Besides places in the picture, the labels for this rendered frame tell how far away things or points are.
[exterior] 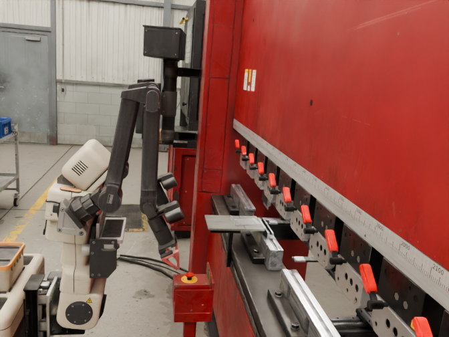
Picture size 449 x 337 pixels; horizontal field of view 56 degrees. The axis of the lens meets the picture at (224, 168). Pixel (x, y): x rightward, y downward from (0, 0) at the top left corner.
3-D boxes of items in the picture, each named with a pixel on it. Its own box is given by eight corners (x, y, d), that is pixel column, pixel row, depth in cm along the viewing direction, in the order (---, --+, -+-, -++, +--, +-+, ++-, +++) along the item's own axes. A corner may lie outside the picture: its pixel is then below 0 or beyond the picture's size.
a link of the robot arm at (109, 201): (122, 78, 142) (120, 79, 133) (162, 88, 145) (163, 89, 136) (98, 202, 151) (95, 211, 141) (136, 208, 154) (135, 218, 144)
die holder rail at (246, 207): (229, 197, 282) (230, 184, 280) (238, 197, 283) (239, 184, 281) (243, 224, 234) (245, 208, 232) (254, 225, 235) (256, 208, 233)
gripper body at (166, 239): (175, 235, 159) (167, 219, 157) (177, 247, 149) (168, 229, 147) (160, 243, 158) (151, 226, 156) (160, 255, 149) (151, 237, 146)
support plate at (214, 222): (204, 216, 207) (204, 214, 207) (256, 218, 212) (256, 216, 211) (208, 230, 190) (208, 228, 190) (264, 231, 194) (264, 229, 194)
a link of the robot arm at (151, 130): (144, 87, 144) (143, 89, 134) (161, 89, 145) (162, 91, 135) (139, 206, 154) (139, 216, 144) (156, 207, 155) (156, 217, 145)
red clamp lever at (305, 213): (300, 203, 129) (305, 232, 123) (313, 204, 129) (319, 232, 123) (298, 206, 130) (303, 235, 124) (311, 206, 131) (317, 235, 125)
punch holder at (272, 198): (263, 193, 189) (266, 158, 185) (281, 194, 190) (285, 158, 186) (271, 204, 174) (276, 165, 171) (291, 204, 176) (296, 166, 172)
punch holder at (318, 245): (308, 249, 131) (315, 198, 127) (333, 249, 132) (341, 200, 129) (326, 272, 117) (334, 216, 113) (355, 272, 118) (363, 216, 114)
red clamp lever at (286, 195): (282, 186, 148) (286, 209, 142) (292, 186, 148) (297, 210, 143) (280, 188, 149) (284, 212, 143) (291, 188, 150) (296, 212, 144)
